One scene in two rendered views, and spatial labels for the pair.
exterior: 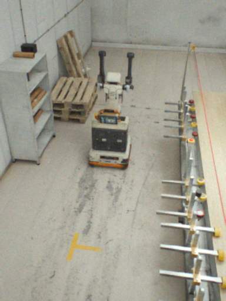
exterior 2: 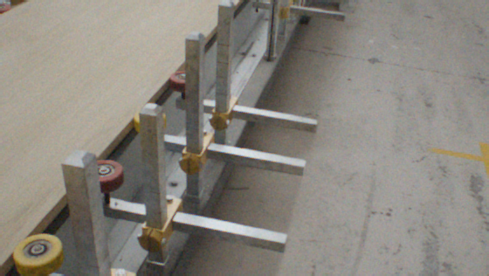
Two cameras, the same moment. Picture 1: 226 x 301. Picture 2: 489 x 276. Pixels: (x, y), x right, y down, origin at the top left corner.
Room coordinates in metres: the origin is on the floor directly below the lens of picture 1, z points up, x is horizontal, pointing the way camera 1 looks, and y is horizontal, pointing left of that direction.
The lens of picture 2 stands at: (5.11, -0.80, 1.59)
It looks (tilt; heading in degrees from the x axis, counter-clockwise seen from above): 33 degrees down; 179
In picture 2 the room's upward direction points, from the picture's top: 7 degrees clockwise
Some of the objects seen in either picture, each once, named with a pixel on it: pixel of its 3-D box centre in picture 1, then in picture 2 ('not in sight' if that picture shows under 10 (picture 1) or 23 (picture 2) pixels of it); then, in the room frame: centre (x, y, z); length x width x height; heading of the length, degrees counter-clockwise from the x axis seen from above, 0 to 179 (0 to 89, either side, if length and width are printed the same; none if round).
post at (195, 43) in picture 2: (184, 120); (194, 126); (4.04, -1.01, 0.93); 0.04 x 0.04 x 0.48; 82
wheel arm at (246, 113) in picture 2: (179, 137); (245, 113); (3.76, -0.90, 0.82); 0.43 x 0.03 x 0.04; 82
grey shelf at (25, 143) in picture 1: (29, 108); not in sight; (4.63, 1.34, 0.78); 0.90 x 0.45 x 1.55; 172
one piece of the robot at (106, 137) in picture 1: (110, 130); not in sight; (4.31, 0.04, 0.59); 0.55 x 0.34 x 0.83; 82
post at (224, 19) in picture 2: (185, 129); (223, 82); (3.79, -0.97, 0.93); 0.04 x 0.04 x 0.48; 82
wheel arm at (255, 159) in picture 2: (179, 127); (222, 154); (4.00, -0.94, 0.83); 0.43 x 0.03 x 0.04; 82
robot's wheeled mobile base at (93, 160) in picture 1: (110, 149); not in sight; (4.40, 0.03, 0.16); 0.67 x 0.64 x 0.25; 172
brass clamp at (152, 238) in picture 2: not in sight; (161, 224); (4.26, -1.04, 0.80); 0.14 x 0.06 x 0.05; 172
